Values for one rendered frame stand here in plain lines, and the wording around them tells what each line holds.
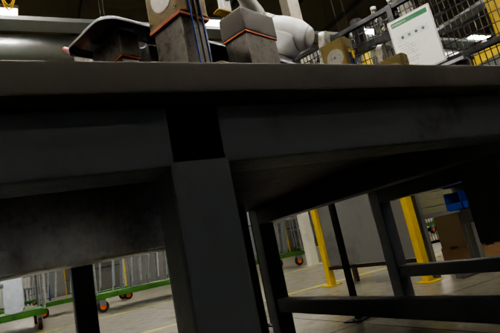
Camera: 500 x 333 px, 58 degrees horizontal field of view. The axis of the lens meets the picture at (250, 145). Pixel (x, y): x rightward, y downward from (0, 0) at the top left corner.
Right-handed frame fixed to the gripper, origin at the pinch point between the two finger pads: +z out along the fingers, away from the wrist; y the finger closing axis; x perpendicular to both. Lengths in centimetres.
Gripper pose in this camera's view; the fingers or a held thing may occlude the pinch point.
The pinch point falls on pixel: (224, 4)
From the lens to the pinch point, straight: 164.5
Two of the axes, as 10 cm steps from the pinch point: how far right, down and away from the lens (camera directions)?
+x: 7.9, 0.3, 6.1
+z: 1.7, 9.5, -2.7
